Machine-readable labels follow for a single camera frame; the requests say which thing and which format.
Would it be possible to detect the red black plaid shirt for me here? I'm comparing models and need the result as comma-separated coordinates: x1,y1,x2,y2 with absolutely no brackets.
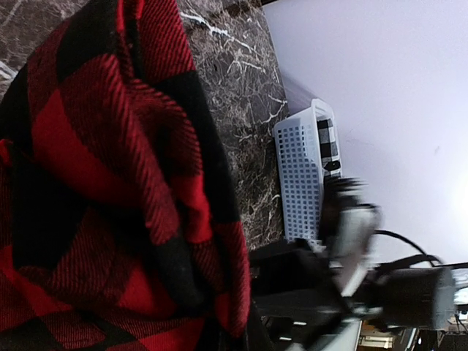
1,1,251,350

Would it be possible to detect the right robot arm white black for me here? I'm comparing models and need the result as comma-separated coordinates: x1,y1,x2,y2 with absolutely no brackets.
249,177,456,350

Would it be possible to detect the white plastic laundry basket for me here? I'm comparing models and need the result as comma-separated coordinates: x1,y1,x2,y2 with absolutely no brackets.
273,98,339,246

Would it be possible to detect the black white checked shirt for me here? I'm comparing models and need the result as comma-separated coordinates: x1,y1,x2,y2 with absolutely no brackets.
317,117,342,178

